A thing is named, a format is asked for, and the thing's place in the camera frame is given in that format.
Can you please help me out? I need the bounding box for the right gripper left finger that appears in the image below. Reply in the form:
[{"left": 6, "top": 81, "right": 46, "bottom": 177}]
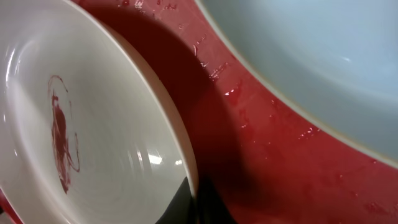
[{"left": 155, "top": 178, "right": 196, "bottom": 224}]

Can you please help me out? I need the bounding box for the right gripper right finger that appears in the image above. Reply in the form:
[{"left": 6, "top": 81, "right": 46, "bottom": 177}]
[{"left": 197, "top": 179, "right": 237, "bottom": 224}]

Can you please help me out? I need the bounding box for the white plate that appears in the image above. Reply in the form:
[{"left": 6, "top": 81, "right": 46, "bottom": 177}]
[{"left": 1, "top": 1, "right": 198, "bottom": 223}]

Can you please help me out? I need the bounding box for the light blue plate top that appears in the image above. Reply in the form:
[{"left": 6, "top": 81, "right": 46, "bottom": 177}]
[{"left": 196, "top": 0, "right": 397, "bottom": 167}]

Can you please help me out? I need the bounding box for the red plastic tray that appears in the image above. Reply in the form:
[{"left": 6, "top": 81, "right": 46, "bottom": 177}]
[{"left": 0, "top": 0, "right": 398, "bottom": 224}]

